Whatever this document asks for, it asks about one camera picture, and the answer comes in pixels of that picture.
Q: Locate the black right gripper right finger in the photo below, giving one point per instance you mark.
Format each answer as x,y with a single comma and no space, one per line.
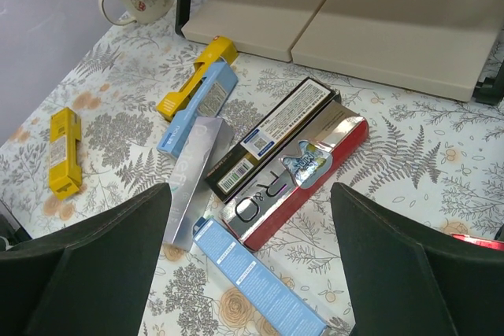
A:
405,278

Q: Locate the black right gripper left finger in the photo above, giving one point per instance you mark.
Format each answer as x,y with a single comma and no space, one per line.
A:
92,278

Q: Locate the silver white toothpaste box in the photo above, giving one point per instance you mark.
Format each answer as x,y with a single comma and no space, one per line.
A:
207,142

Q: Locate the brown red toothpaste box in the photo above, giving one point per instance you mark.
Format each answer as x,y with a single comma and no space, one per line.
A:
295,173

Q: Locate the black gold toothpaste box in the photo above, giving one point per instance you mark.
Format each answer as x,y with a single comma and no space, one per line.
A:
264,140

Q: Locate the beige three-tier shelf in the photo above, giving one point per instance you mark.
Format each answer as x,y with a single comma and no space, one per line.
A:
437,47

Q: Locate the small yellow box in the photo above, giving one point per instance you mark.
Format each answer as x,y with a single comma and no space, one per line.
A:
65,174

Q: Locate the light blue toothpaste box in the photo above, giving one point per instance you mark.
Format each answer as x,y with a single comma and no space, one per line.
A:
215,86

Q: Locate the yellow toothpaste box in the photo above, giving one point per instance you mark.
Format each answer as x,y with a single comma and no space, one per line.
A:
220,48

